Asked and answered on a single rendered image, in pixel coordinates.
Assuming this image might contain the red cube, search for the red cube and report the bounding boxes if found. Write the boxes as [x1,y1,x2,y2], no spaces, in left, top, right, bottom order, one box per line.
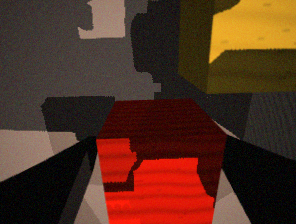
[96,99,227,224]

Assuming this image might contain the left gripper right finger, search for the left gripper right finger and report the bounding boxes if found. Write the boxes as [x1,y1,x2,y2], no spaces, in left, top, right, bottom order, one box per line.
[222,135,296,224]

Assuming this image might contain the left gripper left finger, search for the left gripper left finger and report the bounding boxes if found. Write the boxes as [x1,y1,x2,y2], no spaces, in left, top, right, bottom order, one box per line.
[0,136,98,224]

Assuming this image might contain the yellow cube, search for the yellow cube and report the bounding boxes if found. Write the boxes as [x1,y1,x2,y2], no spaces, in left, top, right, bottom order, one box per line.
[178,0,296,94]

